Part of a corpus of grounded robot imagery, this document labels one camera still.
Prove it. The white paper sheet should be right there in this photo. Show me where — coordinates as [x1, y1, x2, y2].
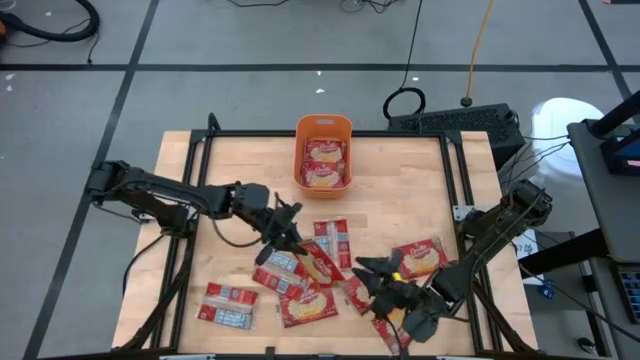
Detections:
[510, 227, 547, 287]

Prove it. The yellow cable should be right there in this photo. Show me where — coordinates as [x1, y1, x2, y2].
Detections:
[463, 0, 497, 109]

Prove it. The black pole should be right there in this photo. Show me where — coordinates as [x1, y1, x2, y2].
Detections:
[589, 89, 640, 139]

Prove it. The black vacuum hose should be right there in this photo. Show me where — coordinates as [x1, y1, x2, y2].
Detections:
[0, 0, 101, 44]

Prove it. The black keyboard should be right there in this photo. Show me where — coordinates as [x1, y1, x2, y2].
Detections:
[616, 266, 640, 326]

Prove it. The grey side cart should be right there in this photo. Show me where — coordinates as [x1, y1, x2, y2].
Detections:
[566, 89, 640, 360]

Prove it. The black floor cable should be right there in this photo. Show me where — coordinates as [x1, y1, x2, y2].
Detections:
[223, 0, 292, 9]
[338, 0, 401, 15]

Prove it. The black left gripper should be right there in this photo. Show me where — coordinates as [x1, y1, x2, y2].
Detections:
[233, 182, 307, 267]

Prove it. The black device blue screen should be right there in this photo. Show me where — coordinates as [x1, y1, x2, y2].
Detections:
[599, 134, 640, 176]

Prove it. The orange plastic basket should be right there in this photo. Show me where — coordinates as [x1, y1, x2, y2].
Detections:
[292, 113, 355, 200]

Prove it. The black aluminium table frame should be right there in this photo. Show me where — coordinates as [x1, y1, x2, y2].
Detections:
[112, 112, 540, 360]

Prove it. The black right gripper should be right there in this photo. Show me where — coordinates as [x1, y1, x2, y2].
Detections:
[352, 249, 449, 345]

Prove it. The black arm base cable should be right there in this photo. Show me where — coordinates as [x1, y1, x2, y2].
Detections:
[121, 231, 169, 297]

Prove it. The black looped cable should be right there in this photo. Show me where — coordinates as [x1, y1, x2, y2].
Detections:
[381, 0, 427, 121]

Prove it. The black computer case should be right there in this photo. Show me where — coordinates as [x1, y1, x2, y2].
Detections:
[387, 102, 527, 172]

